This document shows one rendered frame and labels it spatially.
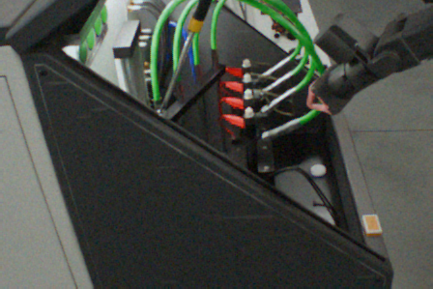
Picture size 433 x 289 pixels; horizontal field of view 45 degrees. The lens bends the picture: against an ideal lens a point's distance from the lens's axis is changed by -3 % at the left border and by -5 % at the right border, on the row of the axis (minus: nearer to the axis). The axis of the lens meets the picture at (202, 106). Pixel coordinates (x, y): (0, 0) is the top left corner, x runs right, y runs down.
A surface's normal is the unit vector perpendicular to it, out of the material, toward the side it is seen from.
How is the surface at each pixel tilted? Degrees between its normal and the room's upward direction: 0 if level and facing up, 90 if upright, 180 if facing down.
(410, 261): 0
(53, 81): 90
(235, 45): 90
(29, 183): 90
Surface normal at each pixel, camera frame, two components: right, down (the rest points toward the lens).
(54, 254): -0.04, 0.52
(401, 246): -0.10, -0.85
